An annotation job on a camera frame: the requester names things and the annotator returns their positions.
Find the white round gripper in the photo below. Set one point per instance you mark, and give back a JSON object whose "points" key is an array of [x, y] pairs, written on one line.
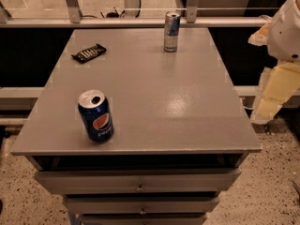
{"points": [[285, 35]]}

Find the black rxbar chocolate bar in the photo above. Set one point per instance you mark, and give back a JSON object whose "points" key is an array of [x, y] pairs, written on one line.
{"points": [[89, 54]]}

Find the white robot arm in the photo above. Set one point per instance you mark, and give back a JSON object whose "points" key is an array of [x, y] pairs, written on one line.
{"points": [[277, 85]]}

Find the silver blue redbull can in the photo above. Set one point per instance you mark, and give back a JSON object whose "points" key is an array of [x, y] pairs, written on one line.
{"points": [[171, 31]]}

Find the blue pepsi can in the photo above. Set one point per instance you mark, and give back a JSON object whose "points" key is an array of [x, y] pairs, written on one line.
{"points": [[94, 110]]}

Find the grey drawer cabinet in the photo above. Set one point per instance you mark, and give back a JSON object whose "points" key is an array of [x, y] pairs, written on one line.
{"points": [[171, 111]]}

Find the middle grey drawer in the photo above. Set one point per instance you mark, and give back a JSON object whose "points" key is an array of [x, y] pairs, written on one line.
{"points": [[141, 204]]}

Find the grey drawer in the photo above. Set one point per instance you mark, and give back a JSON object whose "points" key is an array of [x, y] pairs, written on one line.
{"points": [[79, 183], [171, 219], [141, 204]]}

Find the bottom grey drawer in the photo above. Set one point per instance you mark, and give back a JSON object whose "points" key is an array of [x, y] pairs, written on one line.
{"points": [[171, 219]]}

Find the top grey drawer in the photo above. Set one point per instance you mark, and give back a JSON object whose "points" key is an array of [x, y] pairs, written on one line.
{"points": [[79, 183]]}

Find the grey metal window rail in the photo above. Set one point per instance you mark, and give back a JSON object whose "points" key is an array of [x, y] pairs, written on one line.
{"points": [[135, 22]]}

